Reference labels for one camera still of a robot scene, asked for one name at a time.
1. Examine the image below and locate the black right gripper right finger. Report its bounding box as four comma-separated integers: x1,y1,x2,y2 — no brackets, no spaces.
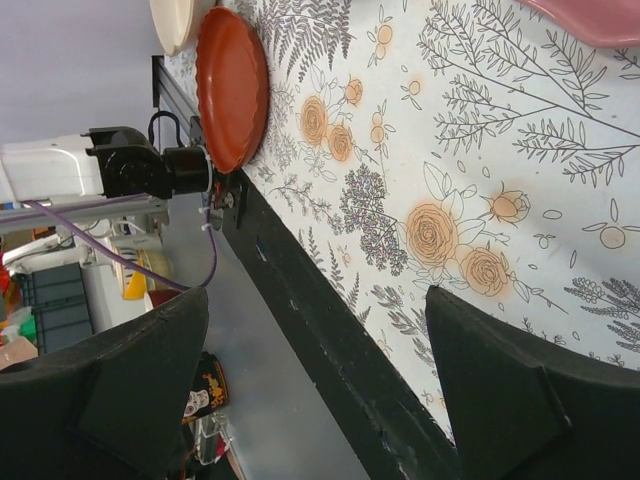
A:
426,287,639,479

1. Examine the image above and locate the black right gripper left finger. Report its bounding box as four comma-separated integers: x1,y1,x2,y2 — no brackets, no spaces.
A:
1,288,209,479

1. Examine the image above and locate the red round plate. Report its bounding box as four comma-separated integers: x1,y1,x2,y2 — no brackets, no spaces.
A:
195,6,269,174

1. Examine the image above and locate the pink polka dot plate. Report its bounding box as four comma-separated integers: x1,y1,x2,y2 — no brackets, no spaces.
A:
520,0,639,48

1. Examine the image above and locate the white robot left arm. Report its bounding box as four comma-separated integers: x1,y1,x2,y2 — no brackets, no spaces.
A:
1,127,213,203

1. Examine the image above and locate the black patterned mug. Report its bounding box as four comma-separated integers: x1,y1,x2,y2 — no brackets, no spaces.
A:
182,351,229,424

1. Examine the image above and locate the floral table mat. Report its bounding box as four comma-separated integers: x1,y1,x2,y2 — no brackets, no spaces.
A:
229,1,639,426

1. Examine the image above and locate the cream divided plate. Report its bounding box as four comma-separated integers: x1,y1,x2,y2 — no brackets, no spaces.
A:
149,0,218,56

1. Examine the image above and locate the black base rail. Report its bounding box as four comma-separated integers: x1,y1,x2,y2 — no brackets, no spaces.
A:
149,54,461,480

